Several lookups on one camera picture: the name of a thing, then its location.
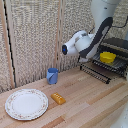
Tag yellow bowl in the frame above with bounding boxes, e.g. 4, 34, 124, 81
99, 51, 117, 65

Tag blue mug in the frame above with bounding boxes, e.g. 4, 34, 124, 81
46, 67, 59, 86

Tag yellow rectangular block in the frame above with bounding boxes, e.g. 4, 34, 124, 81
50, 92, 67, 106

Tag white floral rimmed plate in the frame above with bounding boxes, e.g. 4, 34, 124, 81
4, 88, 50, 121

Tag thin wooden frame post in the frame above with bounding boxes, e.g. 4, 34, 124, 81
54, 0, 64, 72

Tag black wire dish rack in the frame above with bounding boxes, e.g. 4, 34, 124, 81
79, 36, 128, 85

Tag wide wooden frame post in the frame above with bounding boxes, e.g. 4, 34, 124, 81
0, 0, 16, 90

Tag black cable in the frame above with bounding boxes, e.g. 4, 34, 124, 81
111, 21, 128, 30

